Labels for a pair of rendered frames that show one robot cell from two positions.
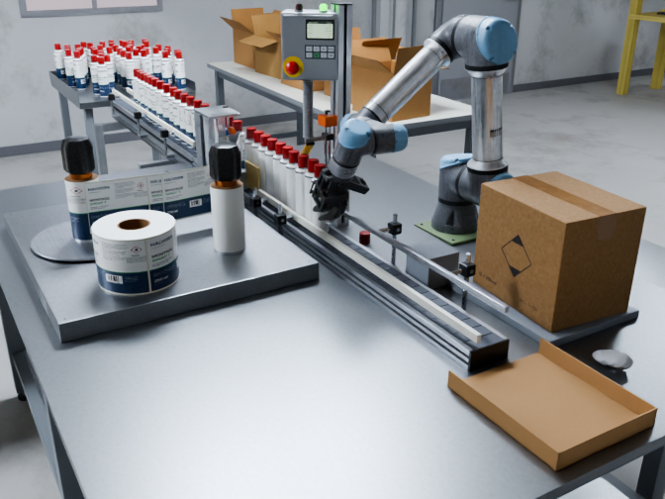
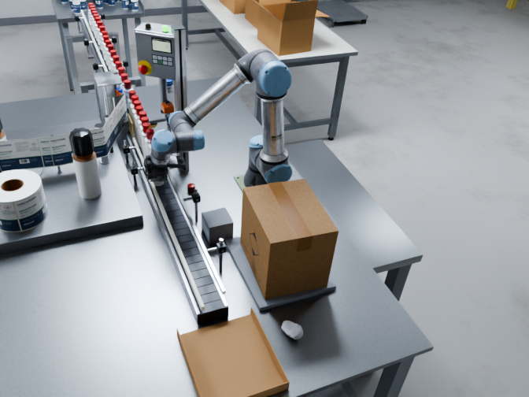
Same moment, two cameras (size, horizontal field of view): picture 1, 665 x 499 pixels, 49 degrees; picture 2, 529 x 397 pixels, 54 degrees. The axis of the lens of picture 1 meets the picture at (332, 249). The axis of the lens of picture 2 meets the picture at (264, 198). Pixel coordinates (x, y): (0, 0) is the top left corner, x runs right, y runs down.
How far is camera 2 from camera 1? 83 cm
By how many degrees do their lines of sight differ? 15
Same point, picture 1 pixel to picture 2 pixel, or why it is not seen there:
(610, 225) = (307, 243)
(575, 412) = (244, 371)
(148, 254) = (16, 210)
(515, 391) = (216, 347)
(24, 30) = not seen: outside the picture
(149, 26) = not seen: outside the picture
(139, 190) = (32, 146)
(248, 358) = (65, 293)
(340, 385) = (111, 325)
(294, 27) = (143, 41)
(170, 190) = (56, 147)
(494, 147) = (275, 146)
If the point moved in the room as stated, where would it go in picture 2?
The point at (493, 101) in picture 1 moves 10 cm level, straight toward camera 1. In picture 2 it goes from (273, 118) to (264, 131)
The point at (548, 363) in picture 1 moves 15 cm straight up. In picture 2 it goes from (251, 325) to (253, 295)
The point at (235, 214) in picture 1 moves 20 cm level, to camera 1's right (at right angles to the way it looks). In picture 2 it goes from (89, 176) to (138, 183)
